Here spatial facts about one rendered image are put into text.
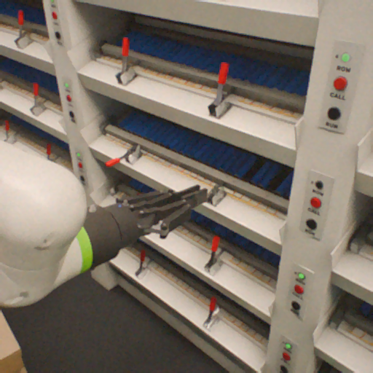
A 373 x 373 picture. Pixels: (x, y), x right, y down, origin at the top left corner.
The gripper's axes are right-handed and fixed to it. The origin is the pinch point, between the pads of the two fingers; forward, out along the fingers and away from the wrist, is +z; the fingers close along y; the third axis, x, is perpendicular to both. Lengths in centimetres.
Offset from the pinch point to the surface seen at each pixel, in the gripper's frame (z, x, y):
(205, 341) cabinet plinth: 18, -52, -3
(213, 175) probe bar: 10.5, 1.0, -3.1
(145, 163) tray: 8.8, -2.8, -22.6
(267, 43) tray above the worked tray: 17.8, 28.0, -0.2
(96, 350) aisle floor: -1, -60, -27
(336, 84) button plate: 0.8, 26.4, 22.3
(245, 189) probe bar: 10.6, 1.0, 5.6
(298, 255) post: 6.4, -4.6, 21.3
